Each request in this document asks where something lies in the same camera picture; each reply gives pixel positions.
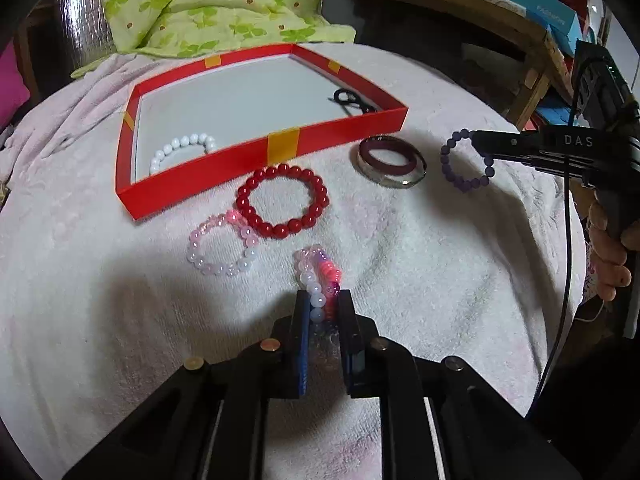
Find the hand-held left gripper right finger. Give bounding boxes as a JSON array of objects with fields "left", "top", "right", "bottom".
[{"left": 336, "top": 289, "right": 583, "bottom": 480}]

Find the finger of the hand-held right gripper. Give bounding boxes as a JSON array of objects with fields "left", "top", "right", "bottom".
[{"left": 472, "top": 130, "right": 543, "bottom": 163}]

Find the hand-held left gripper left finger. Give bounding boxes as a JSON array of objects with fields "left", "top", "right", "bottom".
[{"left": 62, "top": 290, "right": 313, "bottom": 480}]

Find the pink and orange bead bracelet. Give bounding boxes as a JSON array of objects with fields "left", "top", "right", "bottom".
[{"left": 294, "top": 244, "right": 343, "bottom": 331}]

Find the purple bead bracelet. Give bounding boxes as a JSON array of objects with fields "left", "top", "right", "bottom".
[{"left": 440, "top": 129, "right": 496, "bottom": 193}]

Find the silver bangle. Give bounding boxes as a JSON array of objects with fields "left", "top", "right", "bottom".
[{"left": 356, "top": 135, "right": 428, "bottom": 189}]

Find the maroon bangle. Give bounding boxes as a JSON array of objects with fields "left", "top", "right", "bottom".
[{"left": 360, "top": 136, "right": 421, "bottom": 173}]

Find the clear pink bead bracelet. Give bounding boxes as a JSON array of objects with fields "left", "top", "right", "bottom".
[{"left": 186, "top": 210, "right": 261, "bottom": 277}]

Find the red bead bracelet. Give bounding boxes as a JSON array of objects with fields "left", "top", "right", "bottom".
[{"left": 236, "top": 164, "right": 331, "bottom": 239}]

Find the red cardboard box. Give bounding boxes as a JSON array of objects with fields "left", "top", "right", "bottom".
[{"left": 115, "top": 43, "right": 409, "bottom": 221}]

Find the person's right hand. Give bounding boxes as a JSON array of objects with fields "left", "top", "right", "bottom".
[{"left": 587, "top": 200, "right": 640, "bottom": 303}]

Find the wooden shelf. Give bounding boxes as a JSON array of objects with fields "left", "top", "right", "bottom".
[{"left": 332, "top": 0, "right": 576, "bottom": 131}]

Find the blue cardboard box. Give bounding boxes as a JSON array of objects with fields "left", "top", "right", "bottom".
[{"left": 482, "top": 0, "right": 583, "bottom": 58}]

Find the green clover print blanket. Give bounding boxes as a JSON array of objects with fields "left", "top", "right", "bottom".
[{"left": 70, "top": 0, "right": 357, "bottom": 79}]

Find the magenta pillow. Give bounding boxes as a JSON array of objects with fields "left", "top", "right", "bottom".
[{"left": 0, "top": 42, "right": 31, "bottom": 131}]

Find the black cable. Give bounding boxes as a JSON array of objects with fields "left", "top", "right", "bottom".
[{"left": 525, "top": 55, "right": 583, "bottom": 421}]

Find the black hair tie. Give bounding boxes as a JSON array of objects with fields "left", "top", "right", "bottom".
[{"left": 327, "top": 88, "right": 383, "bottom": 115}]

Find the white bead bracelet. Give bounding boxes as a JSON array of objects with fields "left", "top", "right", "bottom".
[{"left": 149, "top": 132, "right": 218, "bottom": 177}]

